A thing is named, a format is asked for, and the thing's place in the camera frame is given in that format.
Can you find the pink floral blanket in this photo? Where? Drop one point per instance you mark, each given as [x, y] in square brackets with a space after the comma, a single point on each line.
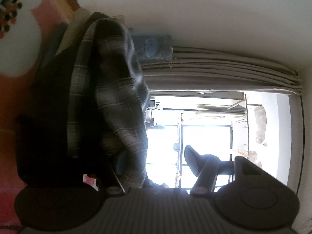
[22, 58]

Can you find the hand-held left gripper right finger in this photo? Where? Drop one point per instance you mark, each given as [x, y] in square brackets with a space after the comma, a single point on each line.
[192, 158]

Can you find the black white plaid shirt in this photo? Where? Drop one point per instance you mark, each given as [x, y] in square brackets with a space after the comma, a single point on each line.
[109, 90]

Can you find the hanging grey laundry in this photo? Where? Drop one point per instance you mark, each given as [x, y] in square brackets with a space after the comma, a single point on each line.
[260, 121]

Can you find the dark grey folded garment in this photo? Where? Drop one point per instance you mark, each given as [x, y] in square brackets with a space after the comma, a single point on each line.
[48, 114]

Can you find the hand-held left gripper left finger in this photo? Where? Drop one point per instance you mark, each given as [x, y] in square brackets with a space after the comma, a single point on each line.
[120, 162]

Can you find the beige curtain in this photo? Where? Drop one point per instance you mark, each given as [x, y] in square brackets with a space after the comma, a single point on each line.
[219, 70]

